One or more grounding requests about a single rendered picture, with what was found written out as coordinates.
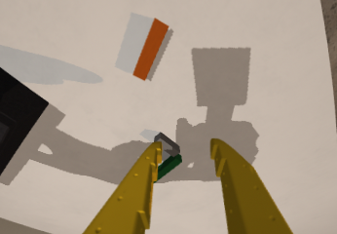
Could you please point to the orange-brown rod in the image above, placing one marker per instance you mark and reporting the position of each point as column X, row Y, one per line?
column 151, row 47

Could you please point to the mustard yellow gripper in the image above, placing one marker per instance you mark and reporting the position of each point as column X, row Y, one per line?
column 249, row 207

